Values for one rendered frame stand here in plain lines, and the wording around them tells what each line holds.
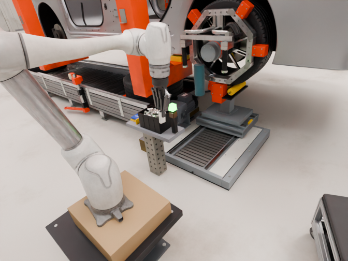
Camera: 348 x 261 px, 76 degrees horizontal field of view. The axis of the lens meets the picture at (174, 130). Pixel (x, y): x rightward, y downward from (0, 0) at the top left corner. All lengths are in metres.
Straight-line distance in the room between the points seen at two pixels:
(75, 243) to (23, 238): 0.66
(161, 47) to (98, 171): 0.55
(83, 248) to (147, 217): 0.32
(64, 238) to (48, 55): 0.86
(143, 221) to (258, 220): 0.79
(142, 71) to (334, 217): 1.50
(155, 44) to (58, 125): 0.51
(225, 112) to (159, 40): 1.40
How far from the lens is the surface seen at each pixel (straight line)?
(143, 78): 1.84
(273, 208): 1.66
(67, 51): 0.80
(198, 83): 1.88
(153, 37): 0.92
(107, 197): 1.02
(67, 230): 1.31
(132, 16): 1.76
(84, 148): 1.09
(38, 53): 0.78
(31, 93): 0.97
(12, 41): 0.77
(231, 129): 2.08
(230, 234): 1.49
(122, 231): 1.07
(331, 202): 1.33
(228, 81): 1.88
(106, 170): 0.97
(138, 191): 1.19
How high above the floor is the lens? 1.24
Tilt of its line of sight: 32 degrees down
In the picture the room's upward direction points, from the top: 6 degrees counter-clockwise
